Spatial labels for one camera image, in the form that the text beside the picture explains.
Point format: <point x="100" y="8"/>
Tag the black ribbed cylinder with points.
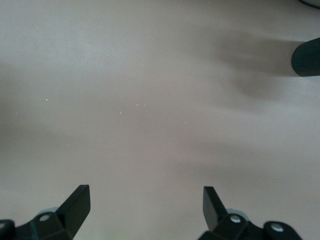
<point x="307" y="60"/>

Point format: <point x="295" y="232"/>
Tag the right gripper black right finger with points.
<point x="213" y="212"/>

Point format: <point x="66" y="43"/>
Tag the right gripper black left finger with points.
<point x="75" y="212"/>

